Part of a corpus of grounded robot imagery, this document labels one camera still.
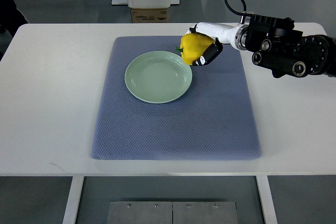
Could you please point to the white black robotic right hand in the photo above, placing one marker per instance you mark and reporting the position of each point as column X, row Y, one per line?
column 222, row 34

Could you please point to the yellow bell pepper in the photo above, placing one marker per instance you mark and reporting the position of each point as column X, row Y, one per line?
column 193, row 46

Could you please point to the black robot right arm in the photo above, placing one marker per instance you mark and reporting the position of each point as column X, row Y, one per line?
column 277, row 46

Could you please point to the light green plate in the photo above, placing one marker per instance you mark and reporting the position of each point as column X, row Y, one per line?
column 158, row 77

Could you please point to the blue grey textured mat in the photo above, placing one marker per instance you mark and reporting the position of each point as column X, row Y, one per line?
column 212, row 121

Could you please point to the cardboard box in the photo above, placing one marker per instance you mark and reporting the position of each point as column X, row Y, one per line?
column 149, row 15

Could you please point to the white base crossbar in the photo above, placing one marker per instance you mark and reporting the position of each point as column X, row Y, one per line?
column 125, row 2

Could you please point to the right white table leg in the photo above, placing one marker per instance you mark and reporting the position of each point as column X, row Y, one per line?
column 266, row 200

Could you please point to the white table leg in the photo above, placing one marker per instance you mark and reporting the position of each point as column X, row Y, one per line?
column 73, row 200
column 266, row 200

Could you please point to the person in dark clothes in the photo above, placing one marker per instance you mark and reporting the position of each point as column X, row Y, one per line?
column 11, row 17

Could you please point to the left white table leg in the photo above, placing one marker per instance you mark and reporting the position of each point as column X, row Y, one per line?
column 73, row 200

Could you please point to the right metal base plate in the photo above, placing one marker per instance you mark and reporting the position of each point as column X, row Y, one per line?
column 204, row 212

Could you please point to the metal base plate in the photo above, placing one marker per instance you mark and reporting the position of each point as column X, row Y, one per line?
column 204, row 212
column 140, row 212

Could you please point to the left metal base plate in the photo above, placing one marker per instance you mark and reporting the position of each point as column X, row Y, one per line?
column 140, row 212

